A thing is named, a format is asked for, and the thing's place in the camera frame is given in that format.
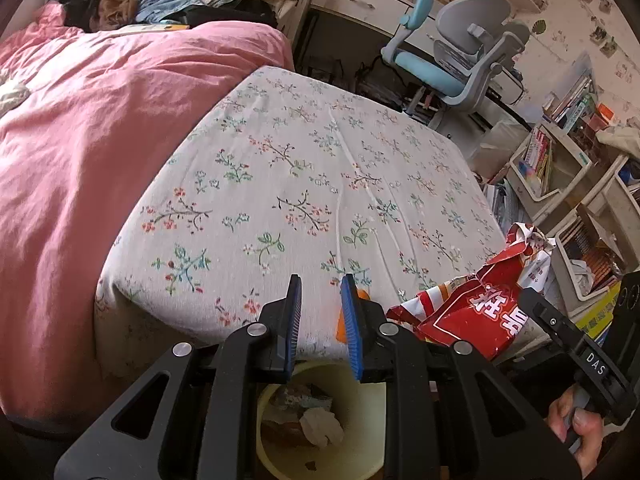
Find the bundle of papers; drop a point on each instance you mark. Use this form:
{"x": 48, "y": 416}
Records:
{"x": 500, "y": 200}

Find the hollow orange carrot piece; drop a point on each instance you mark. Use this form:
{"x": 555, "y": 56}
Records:
{"x": 342, "y": 332}

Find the pink blanket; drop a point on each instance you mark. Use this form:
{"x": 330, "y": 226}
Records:
{"x": 90, "y": 135}

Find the white desk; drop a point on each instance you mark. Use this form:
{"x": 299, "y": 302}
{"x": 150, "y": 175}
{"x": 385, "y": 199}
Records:
{"x": 350, "y": 0}

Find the floral tablecloth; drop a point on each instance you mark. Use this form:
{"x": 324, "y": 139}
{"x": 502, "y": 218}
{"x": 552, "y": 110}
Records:
{"x": 300, "y": 185}

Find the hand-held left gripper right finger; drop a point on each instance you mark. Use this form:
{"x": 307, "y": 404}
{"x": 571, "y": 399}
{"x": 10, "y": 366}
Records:
{"x": 350, "y": 325}

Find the cream cloth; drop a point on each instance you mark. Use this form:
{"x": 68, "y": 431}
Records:
{"x": 12, "y": 95}

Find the grey blue office chair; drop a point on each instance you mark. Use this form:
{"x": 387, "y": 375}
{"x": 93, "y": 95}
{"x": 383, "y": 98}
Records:
{"x": 440, "y": 70}

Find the white shelf cart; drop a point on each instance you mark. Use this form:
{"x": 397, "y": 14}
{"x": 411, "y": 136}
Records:
{"x": 565, "y": 170}

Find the row of upright books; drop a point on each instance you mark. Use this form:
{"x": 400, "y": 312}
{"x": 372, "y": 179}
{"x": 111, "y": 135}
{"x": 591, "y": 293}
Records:
{"x": 537, "y": 160}

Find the pale yellow waste bin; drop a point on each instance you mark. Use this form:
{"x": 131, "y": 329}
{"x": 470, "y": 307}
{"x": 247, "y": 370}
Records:
{"x": 320, "y": 460}

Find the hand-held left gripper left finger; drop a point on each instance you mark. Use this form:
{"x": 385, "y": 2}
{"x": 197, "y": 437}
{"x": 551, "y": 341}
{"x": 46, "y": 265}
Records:
{"x": 295, "y": 325}

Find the person's right hand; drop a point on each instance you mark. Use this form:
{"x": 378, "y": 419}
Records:
{"x": 590, "y": 430}

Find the red white snack bag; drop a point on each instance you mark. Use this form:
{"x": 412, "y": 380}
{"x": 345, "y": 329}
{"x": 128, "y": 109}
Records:
{"x": 475, "y": 310}

